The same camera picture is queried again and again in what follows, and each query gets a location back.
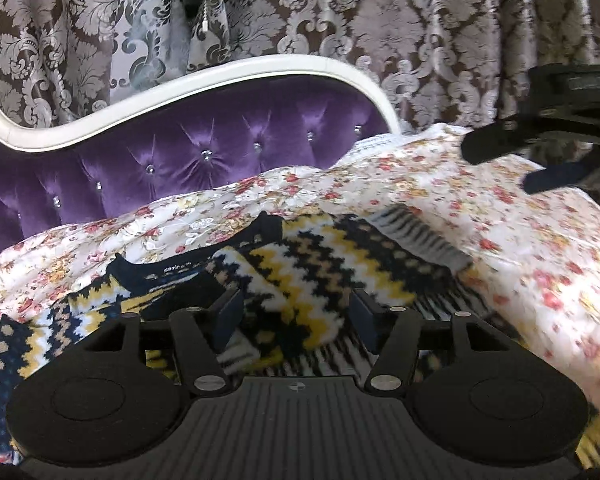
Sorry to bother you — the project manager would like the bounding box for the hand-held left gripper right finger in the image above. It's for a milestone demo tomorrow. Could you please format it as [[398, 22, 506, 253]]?
[[352, 287, 487, 395]]

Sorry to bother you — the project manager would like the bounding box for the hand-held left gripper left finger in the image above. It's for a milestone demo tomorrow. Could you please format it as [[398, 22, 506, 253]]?
[[102, 289, 246, 397]]

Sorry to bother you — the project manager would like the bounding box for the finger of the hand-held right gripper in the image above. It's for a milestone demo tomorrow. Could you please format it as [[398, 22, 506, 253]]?
[[522, 152, 600, 195], [461, 118, 531, 165]]

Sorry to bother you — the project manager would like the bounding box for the zigzag knit sweater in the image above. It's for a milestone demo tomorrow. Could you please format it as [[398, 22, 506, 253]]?
[[0, 205, 600, 472]]

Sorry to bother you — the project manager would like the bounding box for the floral bedspread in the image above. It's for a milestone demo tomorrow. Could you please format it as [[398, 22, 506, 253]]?
[[0, 122, 600, 472]]

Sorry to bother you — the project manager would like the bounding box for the brown damask curtain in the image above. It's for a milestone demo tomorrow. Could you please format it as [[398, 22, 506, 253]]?
[[0, 0, 600, 161]]

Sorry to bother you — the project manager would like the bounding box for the purple tufted headboard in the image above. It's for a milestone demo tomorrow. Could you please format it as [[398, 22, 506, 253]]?
[[0, 55, 402, 266]]

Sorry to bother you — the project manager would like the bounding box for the light sheer damask curtain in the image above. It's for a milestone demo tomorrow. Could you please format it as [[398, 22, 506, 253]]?
[[109, 0, 232, 107]]

